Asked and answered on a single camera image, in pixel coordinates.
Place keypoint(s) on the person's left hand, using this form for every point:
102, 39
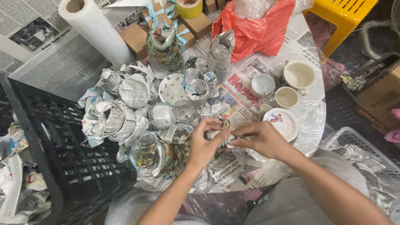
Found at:
201, 145

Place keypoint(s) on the person's right hand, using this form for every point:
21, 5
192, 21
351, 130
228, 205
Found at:
268, 140

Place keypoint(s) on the small newspaper-wrapped bundle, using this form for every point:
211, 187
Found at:
215, 135

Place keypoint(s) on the white saucer with red print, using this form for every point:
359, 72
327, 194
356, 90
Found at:
281, 123

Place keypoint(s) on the pale green ceramic cup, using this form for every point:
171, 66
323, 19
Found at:
264, 110

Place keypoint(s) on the clear drinking glass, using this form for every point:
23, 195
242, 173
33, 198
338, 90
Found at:
184, 112

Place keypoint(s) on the small cream ceramic cup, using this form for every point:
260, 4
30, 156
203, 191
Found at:
286, 97

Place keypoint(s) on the glass half wrapped in newspaper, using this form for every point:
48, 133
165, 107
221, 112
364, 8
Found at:
147, 150

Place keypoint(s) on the newspaper with red headline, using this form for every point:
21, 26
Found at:
239, 93

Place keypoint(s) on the white cup with bluish inside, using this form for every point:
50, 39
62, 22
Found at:
262, 84

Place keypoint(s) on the person's grey shorts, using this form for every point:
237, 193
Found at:
281, 200

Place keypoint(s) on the white plate with coloured dots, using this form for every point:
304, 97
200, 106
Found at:
170, 89

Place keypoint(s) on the large white ceramic cup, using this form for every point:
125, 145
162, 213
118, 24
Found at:
299, 75

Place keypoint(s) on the heap of newspaper-wrapped items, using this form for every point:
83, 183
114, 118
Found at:
118, 112

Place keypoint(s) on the tall bottle in grey newspaper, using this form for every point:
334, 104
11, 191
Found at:
221, 56

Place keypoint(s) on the pink patterned mat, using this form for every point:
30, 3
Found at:
332, 73

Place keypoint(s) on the tall bottle in colourful newspaper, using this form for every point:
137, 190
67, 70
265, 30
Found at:
164, 51

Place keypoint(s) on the white plastic basket with paper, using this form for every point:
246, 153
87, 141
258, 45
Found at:
368, 162

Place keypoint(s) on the red plastic bag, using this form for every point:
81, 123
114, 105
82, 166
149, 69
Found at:
259, 36

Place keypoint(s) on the brown cardboard box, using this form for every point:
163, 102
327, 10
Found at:
381, 97

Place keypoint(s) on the pink slippers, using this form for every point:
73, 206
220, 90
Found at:
393, 131

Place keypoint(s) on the pile of brown gift boxes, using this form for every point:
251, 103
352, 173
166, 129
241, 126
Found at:
135, 37

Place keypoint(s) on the crumpled clear plastic bag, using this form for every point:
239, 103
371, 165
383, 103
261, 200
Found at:
251, 7

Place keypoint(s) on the yellow tape roll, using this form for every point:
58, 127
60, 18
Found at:
189, 8

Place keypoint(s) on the black plastic crate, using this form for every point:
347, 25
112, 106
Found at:
62, 150

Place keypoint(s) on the yellow plastic stool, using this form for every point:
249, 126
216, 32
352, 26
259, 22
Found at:
342, 18

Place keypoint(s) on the electric fan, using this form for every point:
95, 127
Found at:
375, 34

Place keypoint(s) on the white plastic film roll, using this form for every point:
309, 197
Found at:
93, 29

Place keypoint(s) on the spread newspaper sheets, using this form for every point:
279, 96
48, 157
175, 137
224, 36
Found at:
62, 65

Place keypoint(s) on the heap of crumpled newspaper scraps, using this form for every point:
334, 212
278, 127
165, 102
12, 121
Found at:
22, 187

